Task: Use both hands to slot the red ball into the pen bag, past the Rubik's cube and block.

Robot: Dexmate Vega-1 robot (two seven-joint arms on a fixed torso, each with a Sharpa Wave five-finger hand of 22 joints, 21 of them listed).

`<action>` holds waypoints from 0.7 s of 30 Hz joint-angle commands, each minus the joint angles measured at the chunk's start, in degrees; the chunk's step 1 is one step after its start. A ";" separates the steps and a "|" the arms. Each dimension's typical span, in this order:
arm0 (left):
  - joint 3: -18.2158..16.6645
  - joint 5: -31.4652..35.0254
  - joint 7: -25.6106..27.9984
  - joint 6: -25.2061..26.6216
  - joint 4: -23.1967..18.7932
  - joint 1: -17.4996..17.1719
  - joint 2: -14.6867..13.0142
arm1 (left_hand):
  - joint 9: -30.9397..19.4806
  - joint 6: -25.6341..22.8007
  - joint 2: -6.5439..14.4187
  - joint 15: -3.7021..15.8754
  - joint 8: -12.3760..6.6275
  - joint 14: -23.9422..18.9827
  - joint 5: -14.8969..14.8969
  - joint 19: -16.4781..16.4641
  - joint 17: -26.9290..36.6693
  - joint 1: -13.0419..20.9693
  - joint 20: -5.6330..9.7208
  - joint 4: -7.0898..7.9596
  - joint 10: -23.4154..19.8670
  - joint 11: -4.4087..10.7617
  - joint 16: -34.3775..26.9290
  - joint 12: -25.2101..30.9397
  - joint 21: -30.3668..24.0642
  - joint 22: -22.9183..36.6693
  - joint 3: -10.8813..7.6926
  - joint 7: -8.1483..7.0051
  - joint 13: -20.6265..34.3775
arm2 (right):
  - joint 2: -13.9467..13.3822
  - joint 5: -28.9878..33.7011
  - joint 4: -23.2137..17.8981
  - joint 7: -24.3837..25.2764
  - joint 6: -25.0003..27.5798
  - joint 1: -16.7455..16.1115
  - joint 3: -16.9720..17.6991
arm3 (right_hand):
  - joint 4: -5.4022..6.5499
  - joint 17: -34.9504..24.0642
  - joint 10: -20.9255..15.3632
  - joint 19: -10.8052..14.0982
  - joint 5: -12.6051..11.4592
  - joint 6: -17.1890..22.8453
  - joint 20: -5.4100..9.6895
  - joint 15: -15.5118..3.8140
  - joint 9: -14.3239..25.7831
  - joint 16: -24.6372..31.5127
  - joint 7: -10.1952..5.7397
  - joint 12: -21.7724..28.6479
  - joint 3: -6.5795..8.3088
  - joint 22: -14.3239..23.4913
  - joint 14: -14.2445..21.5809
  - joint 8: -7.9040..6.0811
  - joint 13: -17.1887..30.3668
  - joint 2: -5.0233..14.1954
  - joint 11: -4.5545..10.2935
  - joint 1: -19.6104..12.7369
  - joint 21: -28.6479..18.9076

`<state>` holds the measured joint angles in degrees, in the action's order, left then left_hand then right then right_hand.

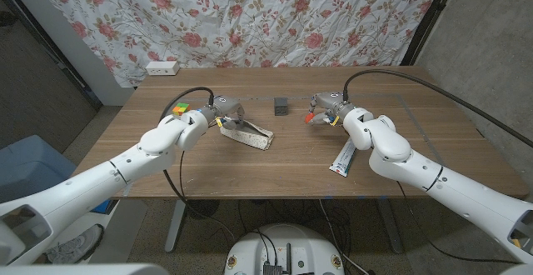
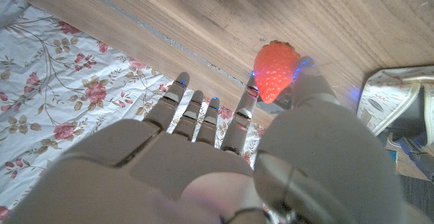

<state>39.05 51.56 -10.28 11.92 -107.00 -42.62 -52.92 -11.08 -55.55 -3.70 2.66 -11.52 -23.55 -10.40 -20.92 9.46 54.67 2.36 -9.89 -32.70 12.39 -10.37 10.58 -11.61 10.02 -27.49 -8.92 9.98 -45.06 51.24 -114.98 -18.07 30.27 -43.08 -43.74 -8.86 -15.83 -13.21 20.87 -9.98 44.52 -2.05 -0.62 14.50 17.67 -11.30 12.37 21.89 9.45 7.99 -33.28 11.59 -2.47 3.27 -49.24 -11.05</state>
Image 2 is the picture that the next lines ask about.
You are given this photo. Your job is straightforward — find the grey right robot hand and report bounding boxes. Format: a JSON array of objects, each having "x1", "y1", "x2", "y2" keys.
[{"x1": 5, "y1": 56, "x2": 434, "y2": 224}]

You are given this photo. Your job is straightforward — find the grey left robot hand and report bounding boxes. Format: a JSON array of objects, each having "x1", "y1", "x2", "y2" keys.
[{"x1": 378, "y1": 128, "x2": 434, "y2": 181}]

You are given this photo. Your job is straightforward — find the cream patterned pen bag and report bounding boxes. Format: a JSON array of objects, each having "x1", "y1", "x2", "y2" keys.
[{"x1": 356, "y1": 65, "x2": 434, "y2": 136}]

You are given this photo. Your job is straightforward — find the red strawberry toy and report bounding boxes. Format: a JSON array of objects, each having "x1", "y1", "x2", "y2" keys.
[{"x1": 253, "y1": 39, "x2": 301, "y2": 105}]

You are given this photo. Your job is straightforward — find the floral rose backdrop cloth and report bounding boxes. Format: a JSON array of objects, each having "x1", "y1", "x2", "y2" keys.
[{"x1": 0, "y1": 0, "x2": 269, "y2": 224}]

